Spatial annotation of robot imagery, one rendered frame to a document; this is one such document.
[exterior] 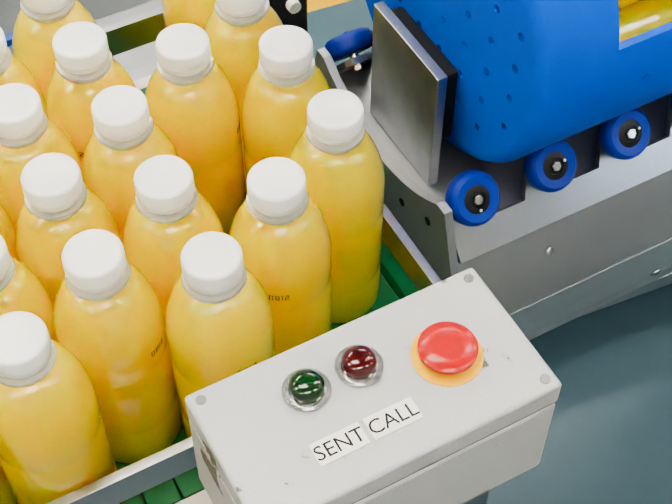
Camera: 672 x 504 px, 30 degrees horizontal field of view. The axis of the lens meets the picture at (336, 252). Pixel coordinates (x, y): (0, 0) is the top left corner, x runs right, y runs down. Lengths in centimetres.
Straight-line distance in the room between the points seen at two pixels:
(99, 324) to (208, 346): 7
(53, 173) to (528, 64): 33
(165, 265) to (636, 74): 37
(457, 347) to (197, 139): 29
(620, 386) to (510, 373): 133
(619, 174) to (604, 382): 101
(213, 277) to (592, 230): 44
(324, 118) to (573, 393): 126
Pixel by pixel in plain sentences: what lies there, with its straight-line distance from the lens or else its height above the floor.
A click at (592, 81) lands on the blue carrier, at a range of 92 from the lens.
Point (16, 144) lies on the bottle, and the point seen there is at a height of 109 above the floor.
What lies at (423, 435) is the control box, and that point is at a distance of 72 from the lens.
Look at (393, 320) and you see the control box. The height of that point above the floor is 110.
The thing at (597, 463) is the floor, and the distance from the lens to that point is 200.
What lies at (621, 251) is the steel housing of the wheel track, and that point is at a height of 84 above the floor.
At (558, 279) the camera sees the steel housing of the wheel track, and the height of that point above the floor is 85.
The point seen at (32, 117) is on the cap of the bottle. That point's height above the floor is 111.
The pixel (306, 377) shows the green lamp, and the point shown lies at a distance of 73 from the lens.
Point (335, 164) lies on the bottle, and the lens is 87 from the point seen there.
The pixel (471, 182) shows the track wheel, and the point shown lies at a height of 98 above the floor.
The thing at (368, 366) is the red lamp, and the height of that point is 111.
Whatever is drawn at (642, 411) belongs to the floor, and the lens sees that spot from 206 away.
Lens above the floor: 173
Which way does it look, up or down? 52 degrees down
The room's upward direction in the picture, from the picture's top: straight up
